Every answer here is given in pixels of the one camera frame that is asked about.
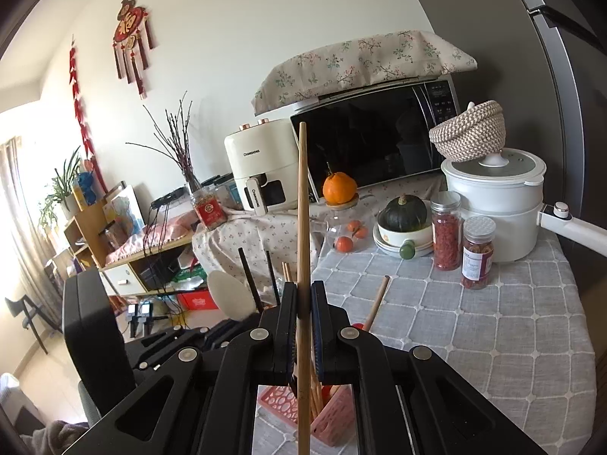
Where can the clear container black lid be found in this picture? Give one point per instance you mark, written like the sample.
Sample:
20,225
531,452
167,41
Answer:
227,194

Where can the dry branches in glass vase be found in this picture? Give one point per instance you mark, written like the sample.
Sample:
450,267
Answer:
192,185

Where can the small tangerine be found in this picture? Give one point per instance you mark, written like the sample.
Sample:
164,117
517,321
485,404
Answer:
363,232
353,226
342,244

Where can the potted green plant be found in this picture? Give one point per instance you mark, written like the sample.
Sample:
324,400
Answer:
61,189

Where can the tall jar red berries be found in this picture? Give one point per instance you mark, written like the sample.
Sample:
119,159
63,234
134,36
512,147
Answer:
445,241

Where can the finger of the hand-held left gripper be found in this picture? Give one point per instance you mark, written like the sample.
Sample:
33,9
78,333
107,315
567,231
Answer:
220,334
166,343

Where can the black chair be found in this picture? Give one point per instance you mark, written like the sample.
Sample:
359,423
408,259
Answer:
28,313

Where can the floral dust cover cloth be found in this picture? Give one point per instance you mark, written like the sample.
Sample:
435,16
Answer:
360,64

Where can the black power strip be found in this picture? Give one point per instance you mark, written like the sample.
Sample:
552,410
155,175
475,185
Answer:
166,197

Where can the black chopstick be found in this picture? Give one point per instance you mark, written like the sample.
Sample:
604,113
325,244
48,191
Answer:
247,277
272,277

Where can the floral cabinet cloth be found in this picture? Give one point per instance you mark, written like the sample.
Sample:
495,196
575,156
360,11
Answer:
265,241

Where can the cream air fryer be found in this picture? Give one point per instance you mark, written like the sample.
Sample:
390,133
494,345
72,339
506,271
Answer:
258,151

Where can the grey checked tablecloth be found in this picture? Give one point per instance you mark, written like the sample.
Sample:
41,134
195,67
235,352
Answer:
474,341

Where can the glass jar red label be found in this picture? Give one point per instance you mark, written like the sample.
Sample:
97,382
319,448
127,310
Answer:
208,213

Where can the short jar white label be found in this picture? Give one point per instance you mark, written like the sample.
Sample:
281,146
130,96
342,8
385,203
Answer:
476,265

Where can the blue toy figure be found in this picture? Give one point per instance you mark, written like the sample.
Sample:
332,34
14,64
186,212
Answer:
87,189

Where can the long wooden chopstick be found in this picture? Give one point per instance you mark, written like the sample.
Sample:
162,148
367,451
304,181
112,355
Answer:
378,299
284,276

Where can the large orange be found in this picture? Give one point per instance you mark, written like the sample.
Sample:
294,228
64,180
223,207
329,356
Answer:
339,187

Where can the unframed painting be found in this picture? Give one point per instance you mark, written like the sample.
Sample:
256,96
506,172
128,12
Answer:
123,211

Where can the dark green pumpkin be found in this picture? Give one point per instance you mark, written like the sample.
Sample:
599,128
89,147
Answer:
405,215

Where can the wooden shelf unit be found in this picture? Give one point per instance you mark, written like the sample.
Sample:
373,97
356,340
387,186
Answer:
83,227

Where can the white electric pot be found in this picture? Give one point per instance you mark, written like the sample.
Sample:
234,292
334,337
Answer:
493,218

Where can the beige curtain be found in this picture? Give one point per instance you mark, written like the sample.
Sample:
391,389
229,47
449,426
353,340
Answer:
19,246

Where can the black microwave oven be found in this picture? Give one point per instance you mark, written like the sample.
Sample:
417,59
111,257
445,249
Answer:
370,137

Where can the glass jar cork lid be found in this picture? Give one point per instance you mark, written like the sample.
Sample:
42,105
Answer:
332,225

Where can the pale wooden rice paddle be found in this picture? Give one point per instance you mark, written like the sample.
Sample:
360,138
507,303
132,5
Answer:
227,294

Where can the green plastic bag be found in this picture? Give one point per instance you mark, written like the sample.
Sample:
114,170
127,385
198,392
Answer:
189,278

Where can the red box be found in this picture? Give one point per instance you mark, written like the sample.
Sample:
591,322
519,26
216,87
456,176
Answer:
197,299

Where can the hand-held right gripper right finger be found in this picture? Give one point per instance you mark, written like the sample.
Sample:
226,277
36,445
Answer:
317,331

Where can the grey refrigerator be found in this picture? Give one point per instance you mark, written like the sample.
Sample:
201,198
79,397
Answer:
521,57

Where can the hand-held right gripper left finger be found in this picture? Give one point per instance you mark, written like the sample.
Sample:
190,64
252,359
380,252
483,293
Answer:
290,331

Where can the black storage box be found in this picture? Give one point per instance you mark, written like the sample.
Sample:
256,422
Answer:
159,272

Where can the pink cloth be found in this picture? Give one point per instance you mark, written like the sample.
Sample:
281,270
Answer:
156,232

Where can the small black action camera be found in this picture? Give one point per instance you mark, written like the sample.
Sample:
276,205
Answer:
146,313
132,315

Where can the white pot lid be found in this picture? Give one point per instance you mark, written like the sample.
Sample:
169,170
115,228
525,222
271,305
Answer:
517,166

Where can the red knot wall ornament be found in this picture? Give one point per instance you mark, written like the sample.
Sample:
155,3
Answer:
130,23

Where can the pink plastic utensil basket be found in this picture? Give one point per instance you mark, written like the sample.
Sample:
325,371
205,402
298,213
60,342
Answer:
332,424

